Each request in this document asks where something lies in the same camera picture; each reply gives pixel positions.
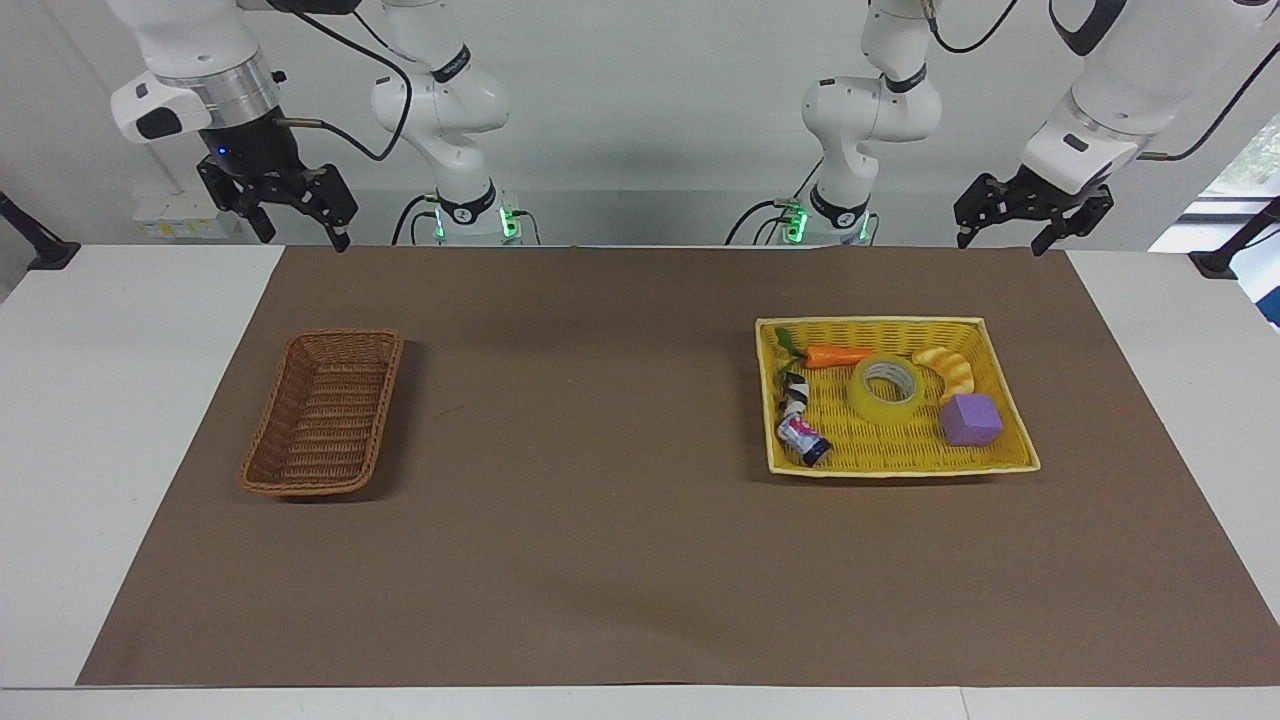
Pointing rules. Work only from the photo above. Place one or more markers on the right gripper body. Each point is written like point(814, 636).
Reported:
point(250, 145)

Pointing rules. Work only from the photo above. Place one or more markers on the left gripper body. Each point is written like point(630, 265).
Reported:
point(1072, 200)

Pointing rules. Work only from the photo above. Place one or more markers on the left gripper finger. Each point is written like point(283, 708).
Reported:
point(1075, 225)
point(990, 205)

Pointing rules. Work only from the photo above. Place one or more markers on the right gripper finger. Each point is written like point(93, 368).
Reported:
point(240, 198)
point(325, 195)

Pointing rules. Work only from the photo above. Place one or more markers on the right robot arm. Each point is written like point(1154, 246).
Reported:
point(440, 105)

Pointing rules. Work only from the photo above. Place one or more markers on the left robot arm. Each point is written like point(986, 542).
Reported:
point(870, 105)

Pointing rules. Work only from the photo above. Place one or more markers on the brown wicker basket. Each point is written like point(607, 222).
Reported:
point(325, 415)

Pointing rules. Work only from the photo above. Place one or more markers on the clear yellowish tape roll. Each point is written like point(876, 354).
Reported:
point(868, 400)

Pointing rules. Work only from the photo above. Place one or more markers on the yellow woven basket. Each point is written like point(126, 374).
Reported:
point(900, 445)

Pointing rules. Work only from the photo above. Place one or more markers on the black stand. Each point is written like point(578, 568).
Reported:
point(40, 245)
point(1230, 250)

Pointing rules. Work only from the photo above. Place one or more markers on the window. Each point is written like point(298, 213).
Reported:
point(1235, 195)

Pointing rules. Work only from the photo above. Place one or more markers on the toy croissant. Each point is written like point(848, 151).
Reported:
point(955, 372)

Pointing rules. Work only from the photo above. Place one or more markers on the orange toy carrot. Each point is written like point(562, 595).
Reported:
point(835, 355)

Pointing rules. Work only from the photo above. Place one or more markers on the purple cube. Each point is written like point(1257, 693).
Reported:
point(970, 420)

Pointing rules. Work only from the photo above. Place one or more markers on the black and white wrapper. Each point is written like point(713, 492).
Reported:
point(796, 390)

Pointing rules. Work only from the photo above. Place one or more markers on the crumpled colourful snack wrapper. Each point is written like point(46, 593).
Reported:
point(803, 438)

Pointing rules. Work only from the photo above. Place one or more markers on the white wall socket box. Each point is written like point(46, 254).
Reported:
point(180, 222)

